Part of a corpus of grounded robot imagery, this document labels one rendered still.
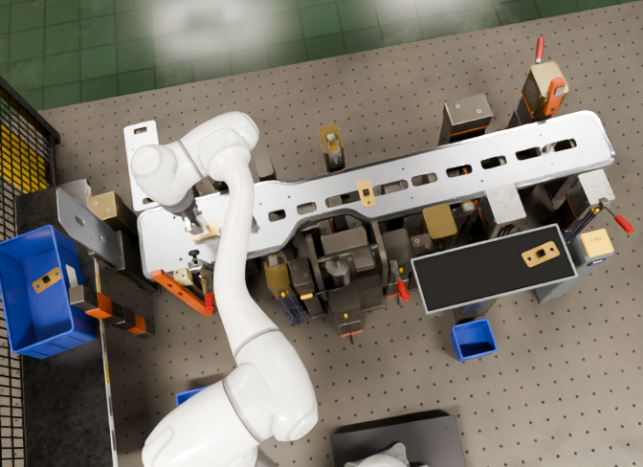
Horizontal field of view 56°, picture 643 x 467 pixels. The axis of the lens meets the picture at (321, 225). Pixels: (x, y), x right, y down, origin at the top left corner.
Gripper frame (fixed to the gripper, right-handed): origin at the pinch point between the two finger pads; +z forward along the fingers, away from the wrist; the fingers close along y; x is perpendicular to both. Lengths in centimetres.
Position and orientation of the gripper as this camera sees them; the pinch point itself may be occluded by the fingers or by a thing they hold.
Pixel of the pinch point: (200, 225)
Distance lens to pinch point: 168.9
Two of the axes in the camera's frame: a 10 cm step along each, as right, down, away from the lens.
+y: -2.2, -9.1, 3.5
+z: 0.9, 3.4, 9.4
